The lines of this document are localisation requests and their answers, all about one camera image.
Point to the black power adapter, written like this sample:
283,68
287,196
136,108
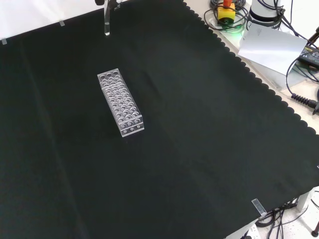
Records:
310,56

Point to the pale board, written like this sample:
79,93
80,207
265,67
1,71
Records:
271,47

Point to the clear acrylic test tube rack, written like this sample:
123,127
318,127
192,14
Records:
120,102

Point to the black bench cloth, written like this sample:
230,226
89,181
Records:
174,149

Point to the yellow emergency stop button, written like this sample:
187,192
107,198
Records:
225,13

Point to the clear glass test tube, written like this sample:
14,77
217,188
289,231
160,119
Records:
107,22

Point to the clear cloth clip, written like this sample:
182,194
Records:
258,206

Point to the black tripod leg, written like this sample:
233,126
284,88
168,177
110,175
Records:
313,37

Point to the white power strip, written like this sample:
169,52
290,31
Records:
250,231

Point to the white table leg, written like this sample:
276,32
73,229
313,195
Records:
303,201

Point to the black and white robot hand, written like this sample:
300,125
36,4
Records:
117,3

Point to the grey tape piece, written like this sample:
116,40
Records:
4,41
62,23

